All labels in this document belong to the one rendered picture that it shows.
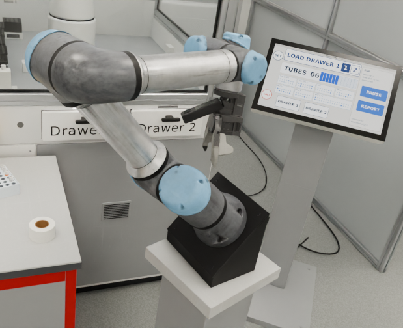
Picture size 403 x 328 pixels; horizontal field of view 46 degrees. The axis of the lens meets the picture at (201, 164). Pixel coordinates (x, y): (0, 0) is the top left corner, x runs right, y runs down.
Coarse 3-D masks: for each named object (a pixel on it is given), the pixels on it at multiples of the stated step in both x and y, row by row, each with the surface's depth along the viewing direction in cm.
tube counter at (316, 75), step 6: (312, 72) 188; (318, 72) 188; (324, 72) 188; (312, 78) 188; (318, 78) 188; (324, 78) 187; (330, 78) 187; (336, 78) 187; (342, 78) 186; (348, 78) 186; (336, 84) 186; (342, 84) 186; (348, 84) 186; (354, 84) 185
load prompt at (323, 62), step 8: (288, 56) 191; (296, 56) 191; (304, 56) 190; (312, 56) 190; (320, 56) 190; (312, 64) 189; (320, 64) 189; (328, 64) 188; (336, 64) 188; (344, 64) 188; (352, 64) 187; (360, 64) 187; (344, 72) 187; (352, 72) 187; (360, 72) 186
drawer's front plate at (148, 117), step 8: (136, 112) 177; (144, 112) 179; (152, 112) 180; (160, 112) 181; (168, 112) 182; (176, 112) 184; (136, 120) 179; (144, 120) 180; (152, 120) 182; (160, 120) 183; (200, 120) 189; (144, 128) 182; (152, 128) 183; (160, 128) 185; (184, 128) 189; (200, 128) 191; (152, 136) 185; (160, 136) 186; (168, 136) 188
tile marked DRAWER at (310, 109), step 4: (308, 104) 186; (312, 104) 186; (316, 104) 185; (304, 108) 186; (308, 108) 185; (312, 108) 185; (316, 108) 185; (320, 108) 185; (324, 108) 185; (328, 108) 184; (304, 112) 185; (308, 112) 185; (312, 112) 185; (316, 112) 185; (320, 112) 184; (324, 112) 184; (328, 112) 184; (320, 116) 184; (324, 116) 184
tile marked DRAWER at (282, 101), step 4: (280, 96) 188; (284, 96) 188; (276, 100) 188; (280, 100) 187; (284, 100) 187; (288, 100) 187; (292, 100) 187; (296, 100) 187; (300, 100) 186; (276, 104) 187; (280, 104) 187; (284, 104) 187; (288, 104) 187; (292, 104) 186; (296, 104) 186; (300, 104) 186; (284, 108) 187; (288, 108) 186; (292, 108) 186; (296, 108) 186
